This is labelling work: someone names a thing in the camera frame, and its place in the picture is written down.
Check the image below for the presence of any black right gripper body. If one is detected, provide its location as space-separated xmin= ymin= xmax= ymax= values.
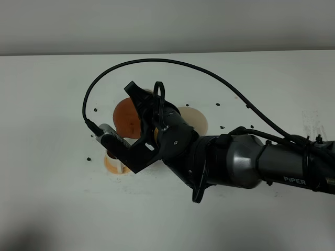
xmin=122 ymin=103 xmax=199 ymax=175

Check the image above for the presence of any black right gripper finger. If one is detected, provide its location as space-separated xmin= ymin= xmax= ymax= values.
xmin=124 ymin=81 xmax=154 ymax=123

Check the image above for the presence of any brown clay teapot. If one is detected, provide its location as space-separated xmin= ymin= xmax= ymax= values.
xmin=113 ymin=98 xmax=141 ymax=139

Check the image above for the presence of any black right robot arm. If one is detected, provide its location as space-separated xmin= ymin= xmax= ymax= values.
xmin=124 ymin=83 xmax=334 ymax=202

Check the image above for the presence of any beige round teapot coaster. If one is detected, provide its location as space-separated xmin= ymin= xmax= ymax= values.
xmin=178 ymin=107 xmax=208 ymax=136

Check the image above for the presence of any orange near saucer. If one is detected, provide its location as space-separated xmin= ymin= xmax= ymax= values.
xmin=104 ymin=154 xmax=131 ymax=175

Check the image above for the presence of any white near teacup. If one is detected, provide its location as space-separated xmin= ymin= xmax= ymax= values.
xmin=104 ymin=150 xmax=124 ymax=174

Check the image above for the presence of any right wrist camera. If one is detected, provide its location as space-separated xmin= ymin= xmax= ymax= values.
xmin=96 ymin=123 xmax=130 ymax=151

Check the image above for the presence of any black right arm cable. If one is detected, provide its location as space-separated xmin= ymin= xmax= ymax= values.
xmin=82 ymin=59 xmax=335 ymax=204

